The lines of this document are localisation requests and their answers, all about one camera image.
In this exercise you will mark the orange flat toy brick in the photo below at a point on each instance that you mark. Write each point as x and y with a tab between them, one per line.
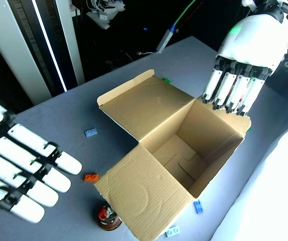
91	177

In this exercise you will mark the grey table cloth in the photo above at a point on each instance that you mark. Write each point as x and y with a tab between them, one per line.
58	150

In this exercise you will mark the light blue flat toy brick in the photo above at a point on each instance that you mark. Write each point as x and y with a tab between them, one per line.
90	132
172	231

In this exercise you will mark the heap of white plastic parts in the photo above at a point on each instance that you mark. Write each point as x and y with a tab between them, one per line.
104	17

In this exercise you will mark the white metal cabinet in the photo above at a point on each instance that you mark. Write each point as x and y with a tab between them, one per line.
8	37

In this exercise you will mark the cardboard box with flaps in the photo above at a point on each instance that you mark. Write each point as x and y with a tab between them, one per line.
146	105

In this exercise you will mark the white sheet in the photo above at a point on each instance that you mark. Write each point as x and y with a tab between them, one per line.
272	188

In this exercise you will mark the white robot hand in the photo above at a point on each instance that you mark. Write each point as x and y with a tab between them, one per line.
254	42
21	155

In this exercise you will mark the chocolate toy cake with strawberry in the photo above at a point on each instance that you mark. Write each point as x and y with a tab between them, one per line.
109	223

